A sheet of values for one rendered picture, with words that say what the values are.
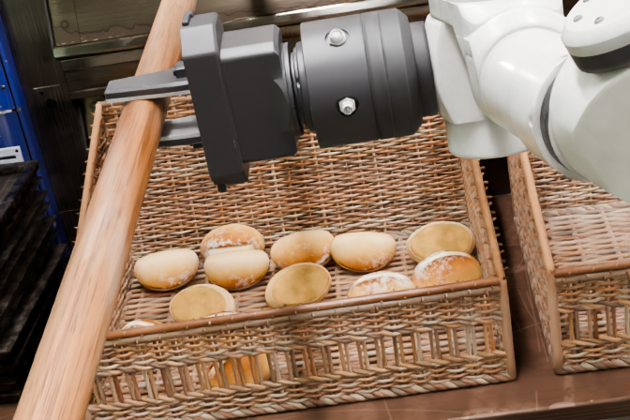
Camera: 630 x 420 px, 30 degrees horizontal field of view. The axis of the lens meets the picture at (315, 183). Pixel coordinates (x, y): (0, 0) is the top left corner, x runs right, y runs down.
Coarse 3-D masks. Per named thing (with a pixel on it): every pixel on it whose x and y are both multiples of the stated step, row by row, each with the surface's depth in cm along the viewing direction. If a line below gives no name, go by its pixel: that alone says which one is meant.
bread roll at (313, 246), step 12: (288, 240) 174; (300, 240) 173; (312, 240) 173; (324, 240) 174; (276, 252) 175; (288, 252) 174; (300, 252) 173; (312, 252) 173; (324, 252) 174; (276, 264) 176; (288, 264) 174; (324, 264) 175
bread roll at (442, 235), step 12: (420, 228) 171; (432, 228) 170; (444, 228) 170; (456, 228) 170; (468, 228) 171; (408, 240) 171; (420, 240) 170; (432, 240) 170; (444, 240) 170; (456, 240) 169; (468, 240) 169; (408, 252) 171; (420, 252) 170; (432, 252) 169; (468, 252) 170
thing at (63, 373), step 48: (192, 0) 102; (144, 48) 91; (144, 144) 75; (96, 192) 69; (144, 192) 72; (96, 240) 63; (96, 288) 59; (48, 336) 56; (96, 336) 57; (48, 384) 52
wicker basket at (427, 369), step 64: (192, 192) 182; (256, 192) 182; (320, 192) 181; (384, 192) 181; (448, 192) 181; (128, 256) 183; (128, 320) 173; (192, 320) 143; (256, 320) 143; (320, 320) 143; (384, 320) 143; (448, 320) 143; (128, 384) 147; (192, 384) 156; (256, 384) 147; (320, 384) 148; (384, 384) 147; (448, 384) 147
